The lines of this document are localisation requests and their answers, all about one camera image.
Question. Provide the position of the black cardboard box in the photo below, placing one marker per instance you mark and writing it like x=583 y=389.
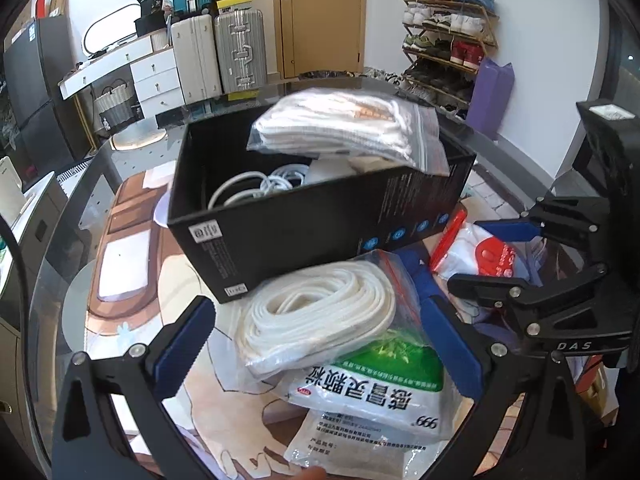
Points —
x=300 y=240

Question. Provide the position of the woven basket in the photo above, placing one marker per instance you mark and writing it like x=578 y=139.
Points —
x=115 y=105

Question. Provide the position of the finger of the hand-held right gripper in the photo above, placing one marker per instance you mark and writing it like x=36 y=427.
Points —
x=505 y=229
x=500 y=290

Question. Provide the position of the grey side cabinet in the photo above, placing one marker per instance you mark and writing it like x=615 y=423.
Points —
x=35 y=230

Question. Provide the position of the white suitcase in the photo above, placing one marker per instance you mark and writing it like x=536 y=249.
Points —
x=196 y=60

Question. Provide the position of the white appliance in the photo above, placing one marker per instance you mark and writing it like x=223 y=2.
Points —
x=11 y=187

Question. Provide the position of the shoes on floor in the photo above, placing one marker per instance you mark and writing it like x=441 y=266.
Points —
x=382 y=76

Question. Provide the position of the shoe rack with shoes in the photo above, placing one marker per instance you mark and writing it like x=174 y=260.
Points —
x=445 y=45

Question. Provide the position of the person's left hand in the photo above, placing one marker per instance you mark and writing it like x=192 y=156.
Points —
x=307 y=474

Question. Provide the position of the red box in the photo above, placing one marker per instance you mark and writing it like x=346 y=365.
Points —
x=41 y=6

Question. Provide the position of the printed desk mat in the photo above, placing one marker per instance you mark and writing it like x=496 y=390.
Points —
x=130 y=270

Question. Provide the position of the black refrigerator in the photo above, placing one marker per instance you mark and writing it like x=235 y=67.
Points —
x=40 y=90

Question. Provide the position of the purple bag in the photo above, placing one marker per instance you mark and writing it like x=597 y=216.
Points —
x=492 y=100

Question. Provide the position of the black bag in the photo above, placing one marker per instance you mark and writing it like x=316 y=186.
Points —
x=152 y=15

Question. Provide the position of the wooden door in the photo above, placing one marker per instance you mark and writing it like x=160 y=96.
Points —
x=320 y=20

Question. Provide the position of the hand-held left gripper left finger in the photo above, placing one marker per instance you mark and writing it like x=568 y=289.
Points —
x=185 y=345

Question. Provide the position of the silver suitcase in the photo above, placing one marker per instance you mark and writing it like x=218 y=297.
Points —
x=240 y=50

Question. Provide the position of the red white plastic packet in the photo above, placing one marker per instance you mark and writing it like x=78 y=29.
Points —
x=480 y=255

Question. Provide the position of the green white medicine packet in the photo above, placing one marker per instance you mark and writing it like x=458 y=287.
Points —
x=350 y=447
x=380 y=395

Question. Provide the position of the white vanity desk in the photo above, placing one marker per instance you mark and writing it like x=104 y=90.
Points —
x=150 y=75

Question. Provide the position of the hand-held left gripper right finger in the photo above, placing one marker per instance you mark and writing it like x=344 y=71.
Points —
x=450 y=345

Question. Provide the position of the oval mirror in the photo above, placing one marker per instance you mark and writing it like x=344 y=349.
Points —
x=110 y=30

